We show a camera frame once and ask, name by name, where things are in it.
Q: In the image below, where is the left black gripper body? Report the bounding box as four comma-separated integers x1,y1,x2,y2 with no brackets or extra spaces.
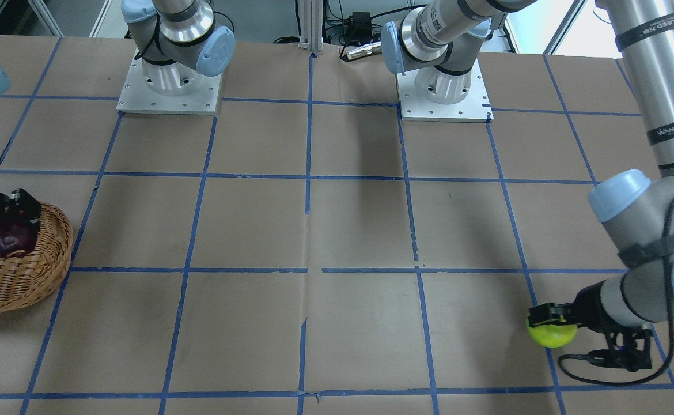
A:
570,282,652,372

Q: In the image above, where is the green apple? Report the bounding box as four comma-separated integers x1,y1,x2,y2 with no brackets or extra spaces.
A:
527,324,578,349

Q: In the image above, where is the dark red apple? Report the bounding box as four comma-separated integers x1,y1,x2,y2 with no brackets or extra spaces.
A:
0,221,39,258

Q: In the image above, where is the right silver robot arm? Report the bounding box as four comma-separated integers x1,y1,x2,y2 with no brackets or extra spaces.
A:
0,1,236,235

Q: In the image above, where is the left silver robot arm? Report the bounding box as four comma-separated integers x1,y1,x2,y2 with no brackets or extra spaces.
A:
381,1,674,386

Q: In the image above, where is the wicker basket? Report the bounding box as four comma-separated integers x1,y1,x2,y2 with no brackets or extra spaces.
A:
0,202,74,313

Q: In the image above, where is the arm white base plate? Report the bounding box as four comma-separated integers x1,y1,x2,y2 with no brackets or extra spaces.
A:
116,58,224,116
395,59,494,123

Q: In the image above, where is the aluminium frame post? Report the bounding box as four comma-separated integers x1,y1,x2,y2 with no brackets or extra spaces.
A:
297,1,324,55

